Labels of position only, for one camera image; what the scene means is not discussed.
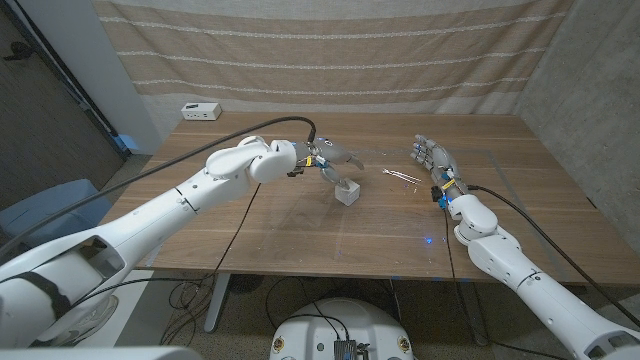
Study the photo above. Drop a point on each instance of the white block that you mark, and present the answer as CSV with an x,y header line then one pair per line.
x,y
347,194

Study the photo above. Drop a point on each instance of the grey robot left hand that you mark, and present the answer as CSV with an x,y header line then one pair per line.
x,y
330,151

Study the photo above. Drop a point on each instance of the blue-grey upholstered seat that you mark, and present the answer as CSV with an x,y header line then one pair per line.
x,y
60,200

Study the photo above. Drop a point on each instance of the small blue object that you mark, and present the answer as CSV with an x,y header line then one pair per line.
x,y
128,142

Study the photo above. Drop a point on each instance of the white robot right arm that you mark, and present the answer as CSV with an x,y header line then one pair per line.
x,y
540,290

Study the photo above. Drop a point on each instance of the beige striped backdrop cloth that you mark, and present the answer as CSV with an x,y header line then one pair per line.
x,y
330,60

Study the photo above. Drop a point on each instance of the black door frame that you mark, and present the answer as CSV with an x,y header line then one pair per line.
x,y
65,75

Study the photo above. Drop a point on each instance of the grey table leg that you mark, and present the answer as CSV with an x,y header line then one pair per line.
x,y
474,310
216,305

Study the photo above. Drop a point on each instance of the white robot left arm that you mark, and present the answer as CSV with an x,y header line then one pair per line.
x,y
150,215

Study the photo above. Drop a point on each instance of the clear cellophane sheet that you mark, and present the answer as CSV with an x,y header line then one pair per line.
x,y
310,225

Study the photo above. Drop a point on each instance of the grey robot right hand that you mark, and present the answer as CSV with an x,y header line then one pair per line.
x,y
440,160

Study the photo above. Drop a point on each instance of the white robot torso base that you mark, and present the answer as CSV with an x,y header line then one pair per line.
x,y
340,325

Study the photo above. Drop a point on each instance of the white power strip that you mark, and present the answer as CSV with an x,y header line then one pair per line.
x,y
201,111

